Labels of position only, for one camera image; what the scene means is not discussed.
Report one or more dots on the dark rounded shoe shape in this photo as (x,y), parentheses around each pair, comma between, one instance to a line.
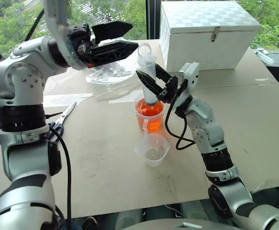
(89,224)

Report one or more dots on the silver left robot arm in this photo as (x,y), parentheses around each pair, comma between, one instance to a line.
(22,72)

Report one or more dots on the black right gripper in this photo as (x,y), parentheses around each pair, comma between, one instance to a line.
(170,89)

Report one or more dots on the packaged syringe wrapper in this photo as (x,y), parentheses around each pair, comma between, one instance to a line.
(264,56)

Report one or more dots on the empty clear plastic cup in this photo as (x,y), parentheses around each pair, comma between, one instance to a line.
(152,151)

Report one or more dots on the white checkered lidded box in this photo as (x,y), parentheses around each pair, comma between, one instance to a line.
(201,40)

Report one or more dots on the white paper strip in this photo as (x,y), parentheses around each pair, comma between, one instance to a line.
(65,98)

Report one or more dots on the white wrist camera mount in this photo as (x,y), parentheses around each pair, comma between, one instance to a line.
(58,26)
(189,79)

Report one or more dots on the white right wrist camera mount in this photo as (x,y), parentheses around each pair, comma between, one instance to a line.
(189,79)

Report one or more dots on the clear plastic bag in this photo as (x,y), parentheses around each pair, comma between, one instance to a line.
(110,72)

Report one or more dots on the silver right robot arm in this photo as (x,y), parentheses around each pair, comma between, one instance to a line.
(208,129)

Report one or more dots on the clear plastic syringe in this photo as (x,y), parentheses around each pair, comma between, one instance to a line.
(147,62)

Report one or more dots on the metal box latch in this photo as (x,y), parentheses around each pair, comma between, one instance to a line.
(215,33)

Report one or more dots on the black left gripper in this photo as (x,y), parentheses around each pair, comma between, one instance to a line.
(78,36)

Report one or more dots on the black slanted rod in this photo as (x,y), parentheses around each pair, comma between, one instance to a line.
(35,24)

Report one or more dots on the grey robot torso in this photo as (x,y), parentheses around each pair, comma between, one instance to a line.
(177,221)

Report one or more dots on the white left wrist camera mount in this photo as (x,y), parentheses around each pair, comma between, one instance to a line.
(58,26)

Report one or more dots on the plastic cup with red liquid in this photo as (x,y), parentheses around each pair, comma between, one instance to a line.
(151,118)

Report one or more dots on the black window frame post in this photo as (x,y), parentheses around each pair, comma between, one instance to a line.
(153,19)

